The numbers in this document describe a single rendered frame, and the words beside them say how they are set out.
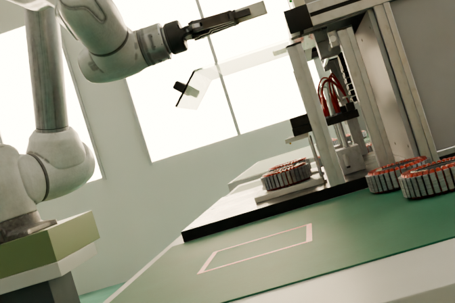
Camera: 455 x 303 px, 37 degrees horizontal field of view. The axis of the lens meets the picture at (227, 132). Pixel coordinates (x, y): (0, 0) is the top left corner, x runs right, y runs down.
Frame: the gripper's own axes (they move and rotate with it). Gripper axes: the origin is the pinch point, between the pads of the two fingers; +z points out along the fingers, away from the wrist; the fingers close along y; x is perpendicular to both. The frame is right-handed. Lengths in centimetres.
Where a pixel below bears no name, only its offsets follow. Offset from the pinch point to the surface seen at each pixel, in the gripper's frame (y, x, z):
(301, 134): 6.9, -30.1, 2.6
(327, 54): 5.9, -15.1, 13.1
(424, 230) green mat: 80, -43, 13
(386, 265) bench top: 90, -43, 8
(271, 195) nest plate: 11.4, -40.3, -7.2
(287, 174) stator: 9.4, -37.3, -2.8
